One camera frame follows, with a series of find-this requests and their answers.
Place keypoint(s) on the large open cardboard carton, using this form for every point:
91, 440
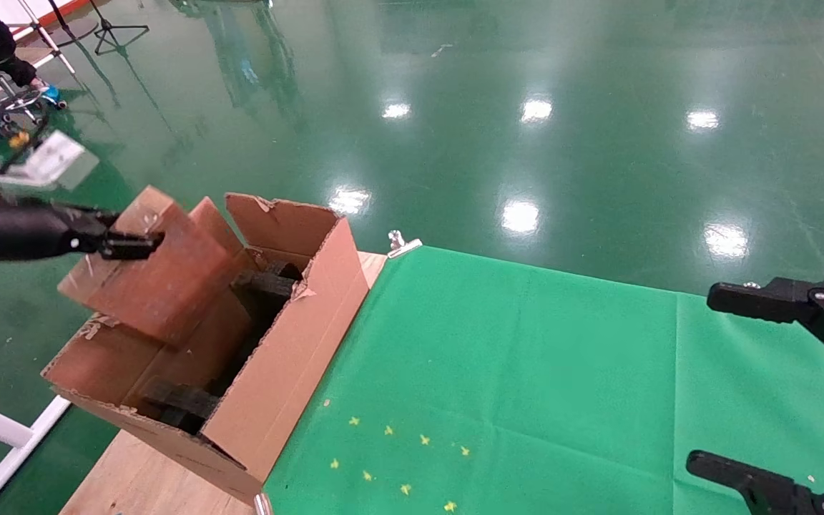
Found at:
290, 372

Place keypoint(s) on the small brown cardboard box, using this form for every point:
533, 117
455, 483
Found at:
169, 286

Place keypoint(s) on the silver metal clip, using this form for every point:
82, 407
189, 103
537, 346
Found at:
262, 505

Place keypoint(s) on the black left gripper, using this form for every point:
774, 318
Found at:
11, 229

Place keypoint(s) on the grey tripod stand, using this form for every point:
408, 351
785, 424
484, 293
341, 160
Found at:
43, 36

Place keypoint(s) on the green cloth mat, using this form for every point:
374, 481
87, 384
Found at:
598, 372

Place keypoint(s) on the black foam insert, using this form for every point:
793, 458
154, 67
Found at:
179, 404

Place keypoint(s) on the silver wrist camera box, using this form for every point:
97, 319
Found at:
54, 161

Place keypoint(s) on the blue shoe cover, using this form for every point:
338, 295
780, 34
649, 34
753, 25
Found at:
51, 94

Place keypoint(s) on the rolling stool base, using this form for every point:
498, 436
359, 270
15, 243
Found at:
22, 104

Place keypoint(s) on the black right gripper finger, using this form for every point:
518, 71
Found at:
762, 490
777, 300

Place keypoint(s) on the black round base stand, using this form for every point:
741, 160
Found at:
79, 30

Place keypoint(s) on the black tripod stand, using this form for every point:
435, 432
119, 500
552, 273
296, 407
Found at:
106, 28

